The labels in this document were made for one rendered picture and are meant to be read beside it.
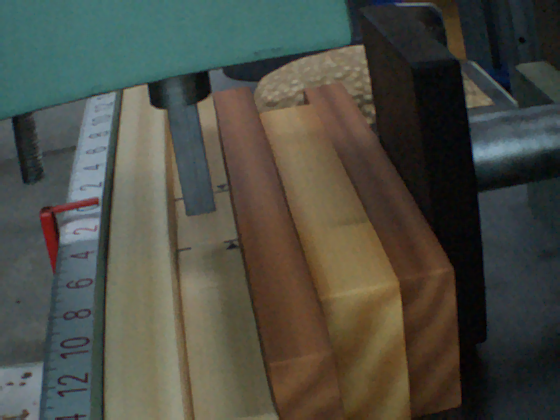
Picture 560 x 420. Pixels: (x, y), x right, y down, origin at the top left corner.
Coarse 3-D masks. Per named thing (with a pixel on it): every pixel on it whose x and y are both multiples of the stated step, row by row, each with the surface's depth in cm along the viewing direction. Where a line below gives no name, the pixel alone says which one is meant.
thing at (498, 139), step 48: (384, 48) 36; (432, 48) 33; (384, 96) 38; (432, 96) 32; (384, 144) 41; (432, 144) 33; (480, 144) 37; (528, 144) 37; (432, 192) 33; (480, 192) 38; (480, 240) 34; (480, 288) 34; (480, 336) 35
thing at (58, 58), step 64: (0, 0) 30; (64, 0) 31; (128, 0) 31; (192, 0) 31; (256, 0) 31; (320, 0) 32; (0, 64) 31; (64, 64) 31; (128, 64) 32; (192, 64) 32
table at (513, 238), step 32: (512, 192) 48; (512, 224) 44; (512, 256) 42; (544, 256) 41; (512, 288) 39; (544, 288) 39; (512, 320) 37; (544, 320) 37; (480, 352) 36; (512, 352) 35; (544, 352) 35; (480, 384) 34; (512, 384) 33; (544, 384) 33; (448, 416) 32; (480, 416) 32; (512, 416) 31; (544, 416) 31
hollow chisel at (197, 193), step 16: (176, 112) 35; (192, 112) 35; (176, 128) 36; (192, 128) 36; (176, 144) 36; (192, 144) 36; (176, 160) 36; (192, 160) 36; (192, 176) 36; (208, 176) 36; (192, 192) 36; (208, 192) 36; (192, 208) 37; (208, 208) 37
